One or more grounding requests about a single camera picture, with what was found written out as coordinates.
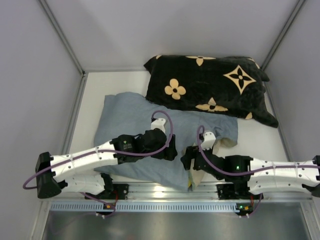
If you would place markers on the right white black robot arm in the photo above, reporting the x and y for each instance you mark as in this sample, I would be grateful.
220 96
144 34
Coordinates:
249 177

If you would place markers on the black floral plush pillow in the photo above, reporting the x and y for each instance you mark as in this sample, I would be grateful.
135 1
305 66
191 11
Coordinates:
232 86

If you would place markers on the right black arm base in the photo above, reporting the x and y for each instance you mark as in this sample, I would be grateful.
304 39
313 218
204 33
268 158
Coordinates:
230 191

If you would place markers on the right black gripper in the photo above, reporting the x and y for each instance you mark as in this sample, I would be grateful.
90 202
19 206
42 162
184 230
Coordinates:
188 158

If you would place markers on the slotted grey cable duct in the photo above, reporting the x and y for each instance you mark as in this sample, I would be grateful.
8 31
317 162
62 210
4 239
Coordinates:
150 207

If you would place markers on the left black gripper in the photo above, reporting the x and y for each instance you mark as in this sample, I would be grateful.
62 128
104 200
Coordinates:
170 147

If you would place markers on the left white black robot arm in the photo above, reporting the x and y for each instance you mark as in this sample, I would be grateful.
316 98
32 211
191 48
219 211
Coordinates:
56 174

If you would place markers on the cream yellow foam pillow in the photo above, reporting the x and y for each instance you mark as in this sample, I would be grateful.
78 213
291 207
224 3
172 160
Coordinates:
195 177

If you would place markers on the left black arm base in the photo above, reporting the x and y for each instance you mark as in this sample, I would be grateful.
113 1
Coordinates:
116 191

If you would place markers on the aluminium mounting rail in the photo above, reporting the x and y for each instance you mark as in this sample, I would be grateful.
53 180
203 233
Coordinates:
148 191

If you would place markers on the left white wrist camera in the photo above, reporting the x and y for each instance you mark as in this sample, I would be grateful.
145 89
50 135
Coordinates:
158 123

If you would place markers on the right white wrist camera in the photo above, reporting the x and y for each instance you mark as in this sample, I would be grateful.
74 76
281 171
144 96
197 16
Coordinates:
208 141

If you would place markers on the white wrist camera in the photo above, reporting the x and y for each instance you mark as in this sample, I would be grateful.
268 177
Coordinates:
208 141
158 123

